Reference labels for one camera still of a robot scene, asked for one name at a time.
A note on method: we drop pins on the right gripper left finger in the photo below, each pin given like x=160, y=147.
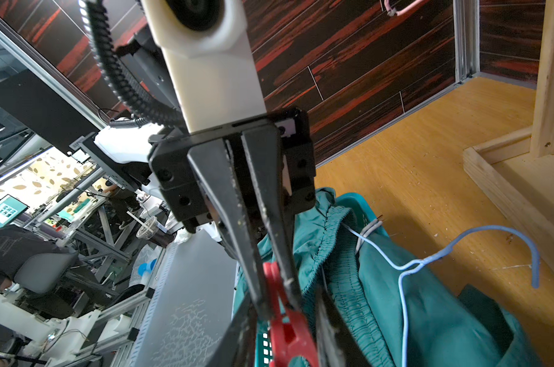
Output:
x=237, y=347

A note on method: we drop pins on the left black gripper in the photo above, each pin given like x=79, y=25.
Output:
x=213, y=173

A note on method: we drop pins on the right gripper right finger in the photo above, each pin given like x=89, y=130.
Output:
x=336, y=345

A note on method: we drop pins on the red clothespin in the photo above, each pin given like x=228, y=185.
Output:
x=289, y=333

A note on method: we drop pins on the green shorts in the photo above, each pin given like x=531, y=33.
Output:
x=367, y=301

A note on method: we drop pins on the blue wire hanger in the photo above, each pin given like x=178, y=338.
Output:
x=442, y=266

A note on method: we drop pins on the pink wire hanger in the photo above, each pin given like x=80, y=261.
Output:
x=393, y=11

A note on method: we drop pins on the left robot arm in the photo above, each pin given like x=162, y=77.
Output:
x=140, y=102

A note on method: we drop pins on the turquoise plastic basket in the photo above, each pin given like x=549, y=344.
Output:
x=324, y=252

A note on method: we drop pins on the wooden clothes rack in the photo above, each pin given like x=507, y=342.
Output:
x=516, y=171

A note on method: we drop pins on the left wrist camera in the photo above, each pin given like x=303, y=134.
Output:
x=209, y=59

